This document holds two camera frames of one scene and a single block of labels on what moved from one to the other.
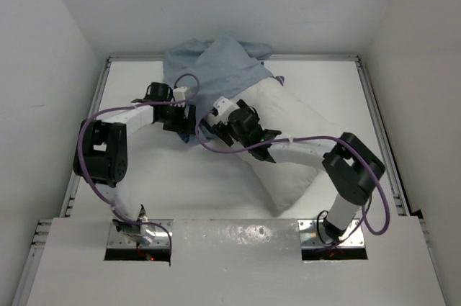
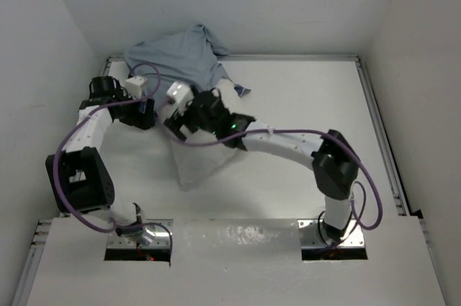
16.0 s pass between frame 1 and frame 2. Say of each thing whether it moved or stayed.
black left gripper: moved
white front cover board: stayed
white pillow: moved
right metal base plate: stayed
